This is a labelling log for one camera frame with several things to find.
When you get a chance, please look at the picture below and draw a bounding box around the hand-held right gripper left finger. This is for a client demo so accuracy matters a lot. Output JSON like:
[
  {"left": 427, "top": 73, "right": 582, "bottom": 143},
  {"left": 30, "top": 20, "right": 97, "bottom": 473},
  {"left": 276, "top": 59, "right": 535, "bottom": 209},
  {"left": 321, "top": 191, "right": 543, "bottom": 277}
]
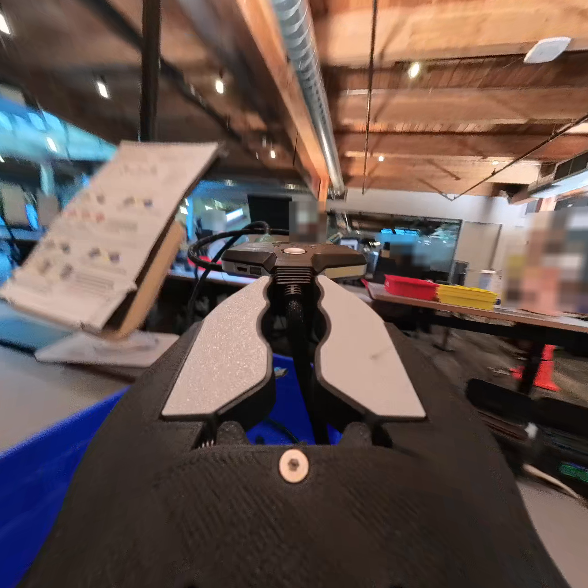
[{"left": 160, "top": 275, "right": 277, "bottom": 432}]

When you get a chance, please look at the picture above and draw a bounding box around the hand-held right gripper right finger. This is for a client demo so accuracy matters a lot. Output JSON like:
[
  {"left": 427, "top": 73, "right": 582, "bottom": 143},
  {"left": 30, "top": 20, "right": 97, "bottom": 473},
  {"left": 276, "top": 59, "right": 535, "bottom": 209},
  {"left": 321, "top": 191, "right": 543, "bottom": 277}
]
[{"left": 312, "top": 275, "right": 428, "bottom": 429}]

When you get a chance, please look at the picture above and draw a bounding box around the black braided hub cable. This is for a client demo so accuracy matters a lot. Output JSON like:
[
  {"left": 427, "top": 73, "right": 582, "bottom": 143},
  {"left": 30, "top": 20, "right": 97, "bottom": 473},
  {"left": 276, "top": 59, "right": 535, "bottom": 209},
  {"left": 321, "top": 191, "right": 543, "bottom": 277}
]
[{"left": 286, "top": 294, "right": 330, "bottom": 445}]

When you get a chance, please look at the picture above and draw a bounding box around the grey and black USB hub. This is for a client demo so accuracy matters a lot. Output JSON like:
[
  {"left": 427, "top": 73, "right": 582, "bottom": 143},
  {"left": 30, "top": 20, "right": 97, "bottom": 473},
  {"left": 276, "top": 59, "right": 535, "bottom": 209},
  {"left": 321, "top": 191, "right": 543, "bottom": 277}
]
[{"left": 222, "top": 243, "right": 368, "bottom": 289}]

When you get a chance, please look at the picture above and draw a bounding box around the blue plastic bin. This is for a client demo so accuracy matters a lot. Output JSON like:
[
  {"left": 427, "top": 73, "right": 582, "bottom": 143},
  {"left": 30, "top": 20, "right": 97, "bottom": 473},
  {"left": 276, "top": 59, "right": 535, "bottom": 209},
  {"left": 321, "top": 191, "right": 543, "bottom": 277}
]
[{"left": 0, "top": 351, "right": 345, "bottom": 588}]

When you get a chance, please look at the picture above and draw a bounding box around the red plastic bin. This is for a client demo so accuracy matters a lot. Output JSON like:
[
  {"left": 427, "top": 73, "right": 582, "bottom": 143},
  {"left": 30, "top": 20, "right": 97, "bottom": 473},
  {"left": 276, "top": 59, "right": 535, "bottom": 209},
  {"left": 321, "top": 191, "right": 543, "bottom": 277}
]
[{"left": 384, "top": 274, "right": 440, "bottom": 302}]

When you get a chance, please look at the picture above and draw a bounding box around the long yellow plastic bin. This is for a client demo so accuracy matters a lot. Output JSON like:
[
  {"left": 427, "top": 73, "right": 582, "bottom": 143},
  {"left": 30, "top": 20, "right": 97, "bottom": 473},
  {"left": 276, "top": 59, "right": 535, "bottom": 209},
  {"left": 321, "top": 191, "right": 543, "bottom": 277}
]
[{"left": 435, "top": 284, "right": 500, "bottom": 311}]

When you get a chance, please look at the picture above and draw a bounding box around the clear acrylic stand base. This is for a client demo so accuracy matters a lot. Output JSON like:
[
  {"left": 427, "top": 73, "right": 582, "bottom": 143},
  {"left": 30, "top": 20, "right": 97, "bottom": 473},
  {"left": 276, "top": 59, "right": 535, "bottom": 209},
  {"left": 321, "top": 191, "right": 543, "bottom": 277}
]
[{"left": 34, "top": 330, "right": 181, "bottom": 369}]

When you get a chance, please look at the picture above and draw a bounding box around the long wooden table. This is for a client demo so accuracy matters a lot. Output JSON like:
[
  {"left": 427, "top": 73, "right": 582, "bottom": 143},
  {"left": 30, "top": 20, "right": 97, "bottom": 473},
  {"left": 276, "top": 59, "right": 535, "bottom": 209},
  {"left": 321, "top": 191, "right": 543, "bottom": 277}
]
[{"left": 365, "top": 281, "right": 588, "bottom": 334}]

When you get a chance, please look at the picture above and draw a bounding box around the black panel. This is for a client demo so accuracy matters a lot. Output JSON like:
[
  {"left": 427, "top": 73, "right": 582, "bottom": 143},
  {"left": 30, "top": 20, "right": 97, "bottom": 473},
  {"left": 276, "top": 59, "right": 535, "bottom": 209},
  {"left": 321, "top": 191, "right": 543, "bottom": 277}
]
[{"left": 247, "top": 194, "right": 293, "bottom": 231}]

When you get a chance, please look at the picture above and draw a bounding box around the instruction sheet on wooden board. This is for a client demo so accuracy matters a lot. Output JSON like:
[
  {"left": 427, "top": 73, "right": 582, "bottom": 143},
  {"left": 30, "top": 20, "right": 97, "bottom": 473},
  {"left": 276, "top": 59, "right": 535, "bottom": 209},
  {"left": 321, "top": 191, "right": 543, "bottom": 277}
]
[{"left": 0, "top": 140, "right": 226, "bottom": 341}]

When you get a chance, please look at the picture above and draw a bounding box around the orange traffic cone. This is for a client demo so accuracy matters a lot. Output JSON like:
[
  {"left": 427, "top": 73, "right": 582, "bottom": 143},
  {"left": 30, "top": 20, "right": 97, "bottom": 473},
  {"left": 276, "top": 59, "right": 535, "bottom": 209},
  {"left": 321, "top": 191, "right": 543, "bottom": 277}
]
[{"left": 511, "top": 344, "right": 562, "bottom": 392}]

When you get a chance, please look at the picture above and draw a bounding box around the black vertical pole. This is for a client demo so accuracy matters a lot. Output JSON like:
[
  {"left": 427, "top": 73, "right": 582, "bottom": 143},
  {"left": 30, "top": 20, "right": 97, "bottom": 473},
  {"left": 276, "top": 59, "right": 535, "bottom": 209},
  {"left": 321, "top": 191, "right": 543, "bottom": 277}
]
[{"left": 139, "top": 0, "right": 162, "bottom": 142}]

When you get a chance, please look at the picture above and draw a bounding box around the white ceiling access point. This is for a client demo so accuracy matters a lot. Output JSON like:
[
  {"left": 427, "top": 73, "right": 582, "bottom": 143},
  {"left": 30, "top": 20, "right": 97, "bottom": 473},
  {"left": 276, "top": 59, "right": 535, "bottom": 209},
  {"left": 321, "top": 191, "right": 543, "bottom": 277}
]
[{"left": 524, "top": 37, "right": 572, "bottom": 64}]

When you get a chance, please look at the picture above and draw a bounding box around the silver ceiling duct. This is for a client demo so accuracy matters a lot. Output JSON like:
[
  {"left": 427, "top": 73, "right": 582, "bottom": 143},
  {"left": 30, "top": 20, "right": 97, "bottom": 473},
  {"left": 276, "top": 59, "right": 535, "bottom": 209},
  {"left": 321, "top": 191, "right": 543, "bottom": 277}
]
[{"left": 269, "top": 0, "right": 346, "bottom": 196}]

